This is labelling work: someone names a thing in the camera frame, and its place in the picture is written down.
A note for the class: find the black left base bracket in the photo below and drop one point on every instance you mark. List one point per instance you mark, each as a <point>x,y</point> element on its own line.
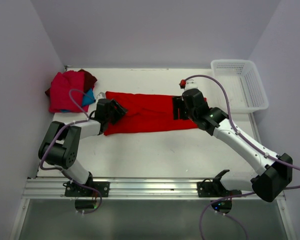
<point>101,188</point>

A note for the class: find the bright red t shirt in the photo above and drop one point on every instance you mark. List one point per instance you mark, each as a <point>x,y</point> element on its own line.
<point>146,113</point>

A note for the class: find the white plastic mesh basket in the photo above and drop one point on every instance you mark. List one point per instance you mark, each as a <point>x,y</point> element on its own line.
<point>242,84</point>

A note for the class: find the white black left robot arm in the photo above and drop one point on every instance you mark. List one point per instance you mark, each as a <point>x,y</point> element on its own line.
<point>59,148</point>

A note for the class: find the blue folded t shirt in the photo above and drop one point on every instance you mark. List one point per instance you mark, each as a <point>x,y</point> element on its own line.
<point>77,101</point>

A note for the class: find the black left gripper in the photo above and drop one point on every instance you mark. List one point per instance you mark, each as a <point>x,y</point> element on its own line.
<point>119,111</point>

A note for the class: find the black base bracket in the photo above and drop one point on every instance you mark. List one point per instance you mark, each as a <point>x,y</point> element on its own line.
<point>211,188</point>
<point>101,188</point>

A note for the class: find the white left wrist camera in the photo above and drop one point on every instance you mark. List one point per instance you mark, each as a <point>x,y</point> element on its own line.
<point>101,95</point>

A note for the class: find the black right base bracket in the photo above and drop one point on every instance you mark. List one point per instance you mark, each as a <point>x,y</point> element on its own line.
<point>211,188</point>

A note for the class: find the dark maroon folded t shirt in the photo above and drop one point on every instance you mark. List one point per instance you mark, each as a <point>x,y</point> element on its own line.
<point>90,78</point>

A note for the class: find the crimson folded t shirt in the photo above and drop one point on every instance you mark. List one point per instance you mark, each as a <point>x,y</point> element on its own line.
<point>55,102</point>

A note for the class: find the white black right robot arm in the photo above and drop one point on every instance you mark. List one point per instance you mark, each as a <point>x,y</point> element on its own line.
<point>271,171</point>

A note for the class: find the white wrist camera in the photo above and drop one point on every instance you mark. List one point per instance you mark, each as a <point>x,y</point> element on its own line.
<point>101,95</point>
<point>188,84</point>

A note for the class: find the aluminium mounting rail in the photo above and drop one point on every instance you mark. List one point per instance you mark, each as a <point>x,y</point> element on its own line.
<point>129,180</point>

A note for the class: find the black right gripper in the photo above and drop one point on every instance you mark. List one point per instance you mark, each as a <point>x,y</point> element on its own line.
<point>178,102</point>

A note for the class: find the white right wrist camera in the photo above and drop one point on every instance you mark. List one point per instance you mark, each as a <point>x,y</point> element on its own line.
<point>188,84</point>

